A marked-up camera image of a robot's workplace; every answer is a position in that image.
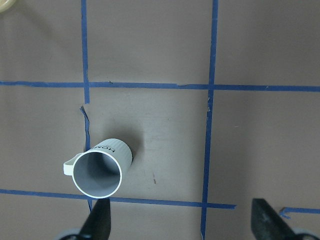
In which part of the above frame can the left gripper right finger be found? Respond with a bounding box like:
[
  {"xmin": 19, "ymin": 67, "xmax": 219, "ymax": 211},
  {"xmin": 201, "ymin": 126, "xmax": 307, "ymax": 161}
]
[{"xmin": 250, "ymin": 198, "xmax": 297, "ymax": 240}]

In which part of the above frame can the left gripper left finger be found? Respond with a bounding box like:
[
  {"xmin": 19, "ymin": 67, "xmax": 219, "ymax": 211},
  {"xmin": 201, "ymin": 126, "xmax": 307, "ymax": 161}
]
[{"xmin": 79, "ymin": 198, "xmax": 111, "ymax": 240}]

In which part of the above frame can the white ribbed mug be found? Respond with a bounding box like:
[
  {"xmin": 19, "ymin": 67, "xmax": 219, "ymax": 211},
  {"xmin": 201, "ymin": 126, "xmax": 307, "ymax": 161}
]
[{"xmin": 63, "ymin": 138, "xmax": 133, "ymax": 199}]

